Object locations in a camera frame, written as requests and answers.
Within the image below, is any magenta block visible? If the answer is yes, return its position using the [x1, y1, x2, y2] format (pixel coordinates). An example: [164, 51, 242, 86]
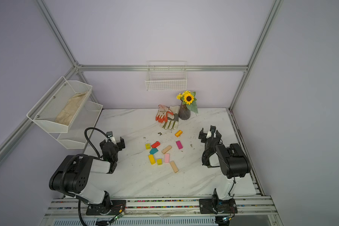
[176, 141, 183, 150]

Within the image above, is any natural wood block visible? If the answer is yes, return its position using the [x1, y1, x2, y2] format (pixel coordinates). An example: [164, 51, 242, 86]
[162, 145, 172, 154]
[169, 161, 179, 173]

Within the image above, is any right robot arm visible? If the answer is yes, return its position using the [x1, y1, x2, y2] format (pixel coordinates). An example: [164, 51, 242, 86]
[199, 126, 251, 217]

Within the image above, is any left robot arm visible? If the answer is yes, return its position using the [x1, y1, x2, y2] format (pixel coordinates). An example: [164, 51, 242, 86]
[49, 137, 126, 216]

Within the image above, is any orange supermarket block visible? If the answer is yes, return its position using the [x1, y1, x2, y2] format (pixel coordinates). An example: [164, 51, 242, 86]
[175, 130, 183, 137]

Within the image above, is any yellow long block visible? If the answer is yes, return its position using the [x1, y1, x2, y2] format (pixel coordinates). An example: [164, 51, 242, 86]
[148, 154, 156, 165]

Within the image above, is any teal block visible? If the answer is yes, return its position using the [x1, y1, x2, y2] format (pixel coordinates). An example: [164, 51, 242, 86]
[150, 148, 158, 154]

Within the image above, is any pink block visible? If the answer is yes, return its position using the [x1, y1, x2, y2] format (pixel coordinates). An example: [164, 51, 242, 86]
[164, 153, 170, 163]

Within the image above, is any red block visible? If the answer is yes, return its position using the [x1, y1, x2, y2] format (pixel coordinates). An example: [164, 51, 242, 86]
[151, 141, 161, 148]

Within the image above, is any dark ribbed glass vase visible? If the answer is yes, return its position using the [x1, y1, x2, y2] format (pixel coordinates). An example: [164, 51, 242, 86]
[179, 102, 191, 120]

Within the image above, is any green white work glove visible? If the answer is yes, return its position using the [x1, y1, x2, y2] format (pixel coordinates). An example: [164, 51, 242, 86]
[161, 105, 180, 130]

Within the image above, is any yellow sunflower bouquet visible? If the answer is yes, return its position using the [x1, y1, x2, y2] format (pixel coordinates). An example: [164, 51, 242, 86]
[177, 90, 198, 114]

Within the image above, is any orange white work glove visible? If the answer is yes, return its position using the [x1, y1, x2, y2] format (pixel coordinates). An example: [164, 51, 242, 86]
[155, 105, 174, 123]

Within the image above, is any beige cloth in shelf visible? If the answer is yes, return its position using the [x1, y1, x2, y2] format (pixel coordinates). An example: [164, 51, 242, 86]
[55, 92, 87, 126]

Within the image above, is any white two-tier mesh shelf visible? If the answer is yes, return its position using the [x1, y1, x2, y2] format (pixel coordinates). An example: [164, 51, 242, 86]
[27, 77, 103, 149]

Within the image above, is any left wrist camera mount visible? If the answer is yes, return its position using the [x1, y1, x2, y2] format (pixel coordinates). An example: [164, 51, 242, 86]
[106, 131, 116, 143]

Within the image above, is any white wire wall basket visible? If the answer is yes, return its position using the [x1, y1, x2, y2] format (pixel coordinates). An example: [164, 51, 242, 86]
[145, 61, 187, 91]

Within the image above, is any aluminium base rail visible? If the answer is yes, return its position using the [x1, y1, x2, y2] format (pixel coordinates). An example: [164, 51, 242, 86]
[40, 196, 283, 226]

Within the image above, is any aluminium cage frame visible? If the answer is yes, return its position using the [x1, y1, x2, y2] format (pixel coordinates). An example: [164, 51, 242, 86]
[0, 1, 283, 165]

